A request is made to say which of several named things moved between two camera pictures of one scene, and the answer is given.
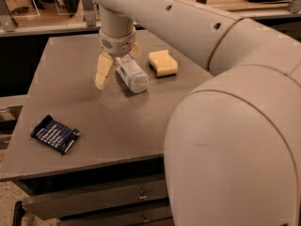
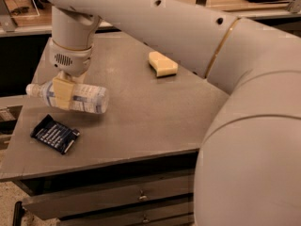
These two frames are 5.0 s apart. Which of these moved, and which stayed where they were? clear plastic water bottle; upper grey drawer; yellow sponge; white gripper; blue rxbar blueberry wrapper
Moved: white gripper; clear plastic water bottle
Stayed: blue rxbar blueberry wrapper; upper grey drawer; yellow sponge
